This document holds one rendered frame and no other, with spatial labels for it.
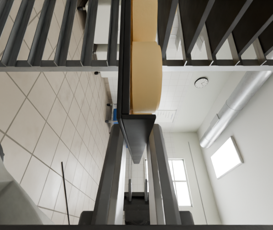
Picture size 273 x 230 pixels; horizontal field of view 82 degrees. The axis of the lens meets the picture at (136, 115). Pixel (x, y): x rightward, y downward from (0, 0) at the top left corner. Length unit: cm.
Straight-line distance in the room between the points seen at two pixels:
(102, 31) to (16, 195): 240
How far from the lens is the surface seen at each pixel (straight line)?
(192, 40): 56
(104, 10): 248
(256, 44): 77
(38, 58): 70
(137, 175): 521
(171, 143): 574
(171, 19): 48
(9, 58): 75
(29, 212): 35
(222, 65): 66
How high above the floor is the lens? 78
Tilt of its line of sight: level
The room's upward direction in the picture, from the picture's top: 90 degrees clockwise
